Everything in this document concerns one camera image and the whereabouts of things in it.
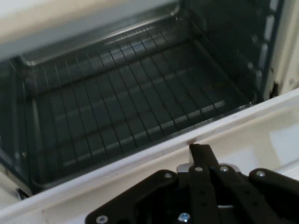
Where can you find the cream glass oven door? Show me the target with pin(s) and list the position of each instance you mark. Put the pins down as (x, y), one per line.
(257, 140)

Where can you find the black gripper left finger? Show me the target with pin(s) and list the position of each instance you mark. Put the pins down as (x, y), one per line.
(203, 186)

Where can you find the cream toaster oven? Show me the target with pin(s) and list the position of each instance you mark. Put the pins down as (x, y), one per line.
(233, 35)

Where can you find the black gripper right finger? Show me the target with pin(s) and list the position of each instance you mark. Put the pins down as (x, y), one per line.
(261, 196)

